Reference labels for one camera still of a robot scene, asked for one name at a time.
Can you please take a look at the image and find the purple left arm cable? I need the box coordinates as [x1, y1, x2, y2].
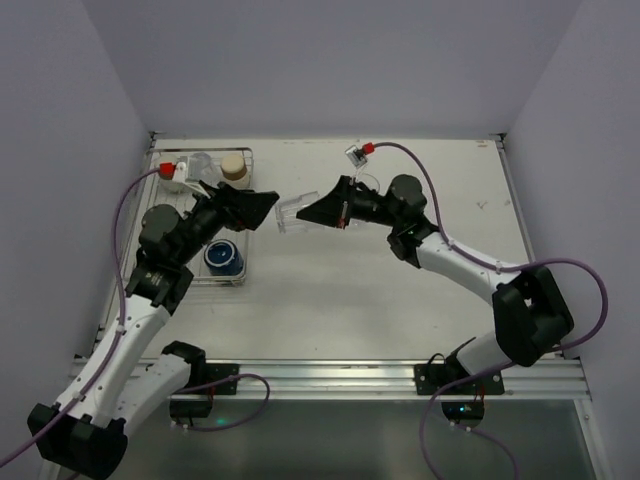
[0, 161, 177, 466]

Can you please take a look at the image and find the cream cup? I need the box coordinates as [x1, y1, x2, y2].
[159, 180, 183, 195]
[220, 154, 250, 190]

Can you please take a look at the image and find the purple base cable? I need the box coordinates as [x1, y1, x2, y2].
[172, 372, 273, 432]
[417, 359, 521, 480]

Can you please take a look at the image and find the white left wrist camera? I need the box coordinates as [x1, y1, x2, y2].
[156, 154, 200, 194]

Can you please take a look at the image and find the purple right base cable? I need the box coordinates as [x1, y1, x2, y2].
[417, 359, 521, 480]

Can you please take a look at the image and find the blue ceramic mug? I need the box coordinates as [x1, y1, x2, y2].
[203, 239, 244, 276]

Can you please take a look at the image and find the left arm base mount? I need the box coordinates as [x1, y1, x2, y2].
[169, 362, 239, 426]

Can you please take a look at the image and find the aluminium right side rail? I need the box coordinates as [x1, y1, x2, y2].
[490, 132, 536, 263]

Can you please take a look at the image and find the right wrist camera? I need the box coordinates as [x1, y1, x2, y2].
[345, 145, 368, 169]

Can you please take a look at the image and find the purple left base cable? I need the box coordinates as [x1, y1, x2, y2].
[172, 372, 273, 432]

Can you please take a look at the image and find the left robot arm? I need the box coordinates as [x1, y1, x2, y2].
[27, 183, 279, 479]

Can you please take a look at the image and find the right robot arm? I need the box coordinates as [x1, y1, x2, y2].
[296, 174, 574, 387]

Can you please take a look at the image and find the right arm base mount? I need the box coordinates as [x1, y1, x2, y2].
[412, 351, 503, 431]

